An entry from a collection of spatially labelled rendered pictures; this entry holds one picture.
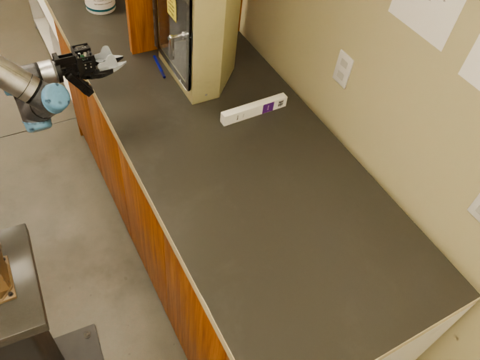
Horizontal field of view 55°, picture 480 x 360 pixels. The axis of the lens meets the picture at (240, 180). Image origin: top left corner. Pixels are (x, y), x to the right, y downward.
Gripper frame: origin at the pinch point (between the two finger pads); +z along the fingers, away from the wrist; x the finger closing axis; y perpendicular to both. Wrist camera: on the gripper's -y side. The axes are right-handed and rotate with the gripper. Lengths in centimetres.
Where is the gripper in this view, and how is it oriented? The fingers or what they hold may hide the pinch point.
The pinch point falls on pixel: (121, 62)
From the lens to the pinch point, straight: 157.8
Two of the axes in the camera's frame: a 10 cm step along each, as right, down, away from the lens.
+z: 8.7, -3.2, 3.7
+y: 0.9, -6.4, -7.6
